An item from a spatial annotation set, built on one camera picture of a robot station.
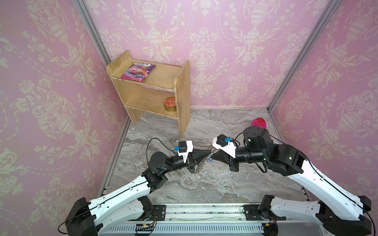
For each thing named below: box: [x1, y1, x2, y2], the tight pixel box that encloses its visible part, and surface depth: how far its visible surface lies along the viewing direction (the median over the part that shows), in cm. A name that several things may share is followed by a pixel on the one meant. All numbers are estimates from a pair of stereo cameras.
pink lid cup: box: [251, 117, 267, 129], surface depth 101 cm
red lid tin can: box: [163, 96, 177, 113], surface depth 92 cm
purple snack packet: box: [120, 62, 157, 83], surface depth 77 cm
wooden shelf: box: [106, 50, 191, 139], surface depth 84 cm
